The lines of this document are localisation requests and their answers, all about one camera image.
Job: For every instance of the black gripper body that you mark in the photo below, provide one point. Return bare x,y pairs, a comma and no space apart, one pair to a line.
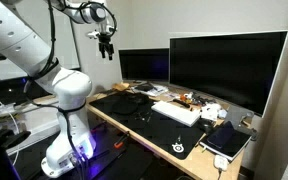
104,43

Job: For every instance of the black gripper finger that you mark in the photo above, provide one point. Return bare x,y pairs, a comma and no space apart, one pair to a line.
110,53
102,53

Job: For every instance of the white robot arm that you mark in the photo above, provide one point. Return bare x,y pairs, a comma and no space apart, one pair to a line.
74,146

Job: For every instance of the black desk mat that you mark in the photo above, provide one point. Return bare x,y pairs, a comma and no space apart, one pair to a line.
170,135

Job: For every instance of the yellow cloth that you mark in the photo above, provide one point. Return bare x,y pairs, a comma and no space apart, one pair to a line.
120,86

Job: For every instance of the small black monitor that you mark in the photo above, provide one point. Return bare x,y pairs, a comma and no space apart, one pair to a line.
145,64

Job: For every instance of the black headphones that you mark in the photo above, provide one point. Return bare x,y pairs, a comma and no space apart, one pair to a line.
137,98

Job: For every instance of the stack of papers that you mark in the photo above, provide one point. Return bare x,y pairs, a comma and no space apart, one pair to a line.
150,90

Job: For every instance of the white keyboard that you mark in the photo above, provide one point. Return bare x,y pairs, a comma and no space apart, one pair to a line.
177,113

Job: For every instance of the white crumpled paper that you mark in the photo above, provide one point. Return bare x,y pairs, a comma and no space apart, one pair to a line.
210,111

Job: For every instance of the black computer mouse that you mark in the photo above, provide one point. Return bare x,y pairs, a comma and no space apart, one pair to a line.
205,125

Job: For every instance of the large curved monitor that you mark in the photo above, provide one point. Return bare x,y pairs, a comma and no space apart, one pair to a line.
238,68

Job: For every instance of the black tablet notebook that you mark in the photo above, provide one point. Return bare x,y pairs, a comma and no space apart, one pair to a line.
226,141

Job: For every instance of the white charger block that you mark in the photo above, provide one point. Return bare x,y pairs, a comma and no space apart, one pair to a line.
220,163

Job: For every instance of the orange handled clamp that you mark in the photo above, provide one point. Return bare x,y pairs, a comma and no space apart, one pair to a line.
118,144

